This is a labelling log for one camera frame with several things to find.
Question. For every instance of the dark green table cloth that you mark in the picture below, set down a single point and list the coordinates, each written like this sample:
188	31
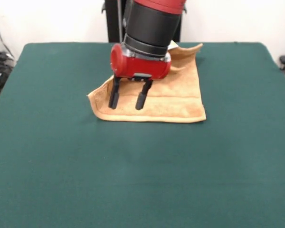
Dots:
85	166

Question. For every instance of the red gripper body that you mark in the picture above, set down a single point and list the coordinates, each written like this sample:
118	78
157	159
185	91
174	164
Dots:
137	66

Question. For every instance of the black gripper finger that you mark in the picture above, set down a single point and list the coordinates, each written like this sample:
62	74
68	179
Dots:
143	95
114	93

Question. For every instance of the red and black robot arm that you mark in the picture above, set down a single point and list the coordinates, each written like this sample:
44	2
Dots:
154	26

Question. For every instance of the tan terry towel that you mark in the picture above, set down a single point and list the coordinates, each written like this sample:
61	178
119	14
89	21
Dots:
175	104

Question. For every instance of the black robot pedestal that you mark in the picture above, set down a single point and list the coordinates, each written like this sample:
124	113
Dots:
112	23

